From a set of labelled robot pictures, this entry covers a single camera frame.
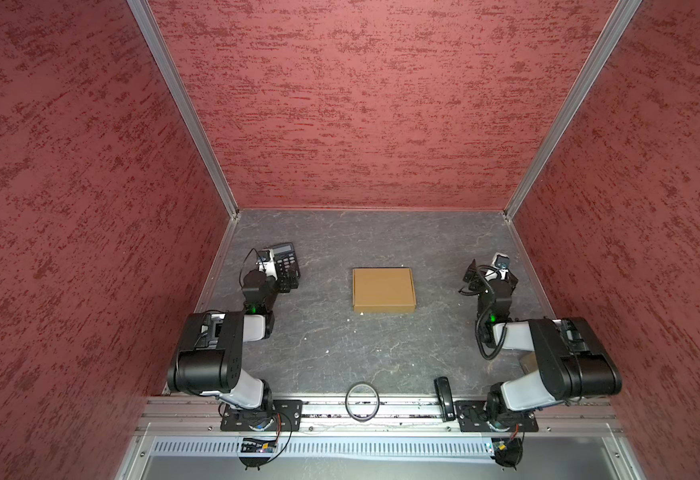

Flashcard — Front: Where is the brown cardboard box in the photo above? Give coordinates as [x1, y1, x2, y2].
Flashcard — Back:
[352, 267, 417, 314]

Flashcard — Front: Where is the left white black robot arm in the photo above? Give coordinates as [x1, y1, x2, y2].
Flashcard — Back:
[166, 269, 300, 415]

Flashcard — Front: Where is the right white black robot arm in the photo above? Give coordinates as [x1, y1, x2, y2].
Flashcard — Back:
[462, 254, 622, 431]

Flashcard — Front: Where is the black desk calculator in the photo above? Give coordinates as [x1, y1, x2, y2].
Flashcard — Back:
[267, 242, 300, 280]

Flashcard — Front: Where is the jar with pink lid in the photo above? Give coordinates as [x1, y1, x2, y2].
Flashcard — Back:
[520, 352, 538, 374]

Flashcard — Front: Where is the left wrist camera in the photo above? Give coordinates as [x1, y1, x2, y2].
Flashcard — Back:
[256, 249, 278, 279]

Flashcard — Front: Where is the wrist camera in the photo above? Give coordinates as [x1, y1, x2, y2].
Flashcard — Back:
[491, 252, 510, 280]
[256, 249, 278, 279]

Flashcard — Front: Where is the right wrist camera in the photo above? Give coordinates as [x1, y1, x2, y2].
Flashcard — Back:
[491, 252, 510, 280]

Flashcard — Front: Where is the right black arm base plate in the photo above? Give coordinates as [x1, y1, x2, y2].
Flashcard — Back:
[454, 400, 539, 434]

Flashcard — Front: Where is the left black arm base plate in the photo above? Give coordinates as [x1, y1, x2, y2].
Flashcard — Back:
[219, 399, 304, 433]

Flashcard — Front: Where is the black rubber ring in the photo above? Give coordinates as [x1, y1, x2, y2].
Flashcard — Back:
[344, 382, 381, 423]

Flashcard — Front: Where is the aluminium front rail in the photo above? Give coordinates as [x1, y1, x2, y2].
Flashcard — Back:
[136, 394, 625, 437]

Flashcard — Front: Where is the white perforated cable duct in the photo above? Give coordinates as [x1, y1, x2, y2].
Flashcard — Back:
[150, 436, 494, 463]

